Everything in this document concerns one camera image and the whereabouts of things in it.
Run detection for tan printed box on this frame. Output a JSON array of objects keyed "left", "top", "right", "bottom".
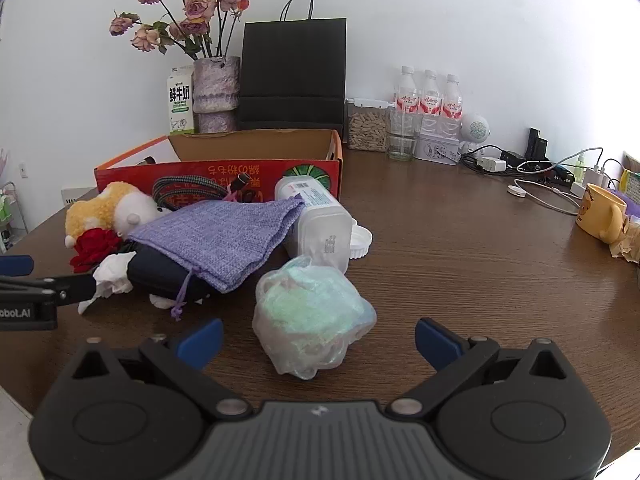
[{"left": 621, "top": 150, "right": 640, "bottom": 196}]

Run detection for clear seed container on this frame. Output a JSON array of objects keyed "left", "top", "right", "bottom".
[{"left": 345, "top": 96, "right": 396, "bottom": 153}]

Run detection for yellow mug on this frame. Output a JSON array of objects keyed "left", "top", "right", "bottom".
[{"left": 574, "top": 183, "right": 629, "bottom": 245}]

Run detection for yellow white plush toy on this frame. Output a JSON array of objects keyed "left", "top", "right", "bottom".
[{"left": 65, "top": 181, "right": 174, "bottom": 250}]

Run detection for white green milk carton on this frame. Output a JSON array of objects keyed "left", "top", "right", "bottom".
[{"left": 166, "top": 64, "right": 196, "bottom": 136}]

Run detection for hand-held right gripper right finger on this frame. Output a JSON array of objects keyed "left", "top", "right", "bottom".
[{"left": 390, "top": 316, "right": 569, "bottom": 422}]

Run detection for black power cable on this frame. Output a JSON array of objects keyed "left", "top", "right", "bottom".
[{"left": 461, "top": 144, "right": 504, "bottom": 172}]

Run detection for clear bag with green contents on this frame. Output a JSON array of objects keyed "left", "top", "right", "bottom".
[{"left": 252, "top": 254, "right": 378, "bottom": 380}]

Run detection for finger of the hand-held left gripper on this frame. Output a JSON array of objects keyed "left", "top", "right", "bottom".
[
  {"left": 0, "top": 255, "right": 34, "bottom": 278},
  {"left": 0, "top": 273, "right": 97, "bottom": 307}
]

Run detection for purple fabric pouch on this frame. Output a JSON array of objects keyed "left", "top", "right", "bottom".
[{"left": 127, "top": 196, "right": 306, "bottom": 322}]

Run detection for purple cloth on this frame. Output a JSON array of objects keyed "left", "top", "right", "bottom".
[{"left": 612, "top": 187, "right": 640, "bottom": 222}]

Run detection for clear drinking glass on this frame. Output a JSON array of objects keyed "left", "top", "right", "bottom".
[{"left": 386, "top": 110, "right": 421, "bottom": 162}]

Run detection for white tin box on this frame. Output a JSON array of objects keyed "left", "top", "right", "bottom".
[{"left": 414, "top": 127, "right": 462, "bottom": 166}]

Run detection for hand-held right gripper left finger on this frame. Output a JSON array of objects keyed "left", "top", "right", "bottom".
[{"left": 70, "top": 317, "right": 252, "bottom": 422}]

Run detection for black braided cable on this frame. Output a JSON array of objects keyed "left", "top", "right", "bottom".
[{"left": 151, "top": 172, "right": 261, "bottom": 211}]

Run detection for red cardboard box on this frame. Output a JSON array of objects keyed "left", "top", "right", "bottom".
[{"left": 94, "top": 128, "right": 344, "bottom": 213}]

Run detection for white puck charger cable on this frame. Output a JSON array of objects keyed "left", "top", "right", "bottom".
[{"left": 507, "top": 177, "right": 584, "bottom": 216}]

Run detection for white plastic bottle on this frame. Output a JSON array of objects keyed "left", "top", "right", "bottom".
[{"left": 274, "top": 165, "right": 354, "bottom": 275}]

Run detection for white round speaker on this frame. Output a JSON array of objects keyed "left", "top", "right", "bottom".
[{"left": 459, "top": 112, "right": 491, "bottom": 154}]

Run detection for crumpled brown paper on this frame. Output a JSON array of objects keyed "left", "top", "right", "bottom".
[{"left": 608, "top": 219, "right": 640, "bottom": 265}]

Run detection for red fabric rose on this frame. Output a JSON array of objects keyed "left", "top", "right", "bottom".
[{"left": 69, "top": 227, "right": 124, "bottom": 275}]

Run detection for dried pink roses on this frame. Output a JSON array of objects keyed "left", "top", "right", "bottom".
[{"left": 109, "top": 0, "right": 251, "bottom": 61}]

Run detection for dark zip case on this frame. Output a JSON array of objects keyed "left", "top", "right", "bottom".
[{"left": 125, "top": 244, "right": 214, "bottom": 307}]

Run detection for black paper bag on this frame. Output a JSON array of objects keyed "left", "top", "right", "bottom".
[{"left": 237, "top": 0, "right": 348, "bottom": 132}]

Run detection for large white bottle cap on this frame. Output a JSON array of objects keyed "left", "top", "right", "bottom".
[{"left": 348, "top": 218, "right": 375, "bottom": 260}]

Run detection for purple textured vase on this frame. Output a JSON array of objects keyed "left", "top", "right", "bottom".
[{"left": 192, "top": 56, "right": 242, "bottom": 135}]

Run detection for white tissue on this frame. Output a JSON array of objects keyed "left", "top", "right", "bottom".
[{"left": 77, "top": 252, "right": 136, "bottom": 316}]

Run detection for white wire rack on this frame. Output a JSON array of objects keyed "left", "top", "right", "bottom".
[{"left": 0, "top": 179, "right": 30, "bottom": 254}]

